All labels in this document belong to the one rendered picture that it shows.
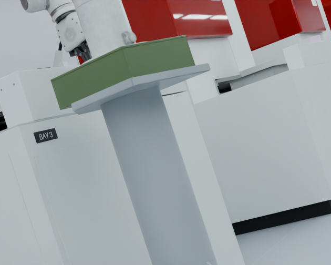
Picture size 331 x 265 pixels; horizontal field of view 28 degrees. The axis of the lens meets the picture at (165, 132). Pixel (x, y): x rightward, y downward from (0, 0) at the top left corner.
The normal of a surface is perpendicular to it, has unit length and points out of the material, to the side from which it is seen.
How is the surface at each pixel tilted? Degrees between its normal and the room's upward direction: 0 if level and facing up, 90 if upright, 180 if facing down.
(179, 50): 90
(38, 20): 90
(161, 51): 90
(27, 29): 90
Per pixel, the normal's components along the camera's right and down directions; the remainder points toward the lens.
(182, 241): 0.15, -0.07
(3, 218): -0.48, 0.14
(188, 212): 0.60, -0.22
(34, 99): 0.82, -0.28
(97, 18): -0.15, 0.07
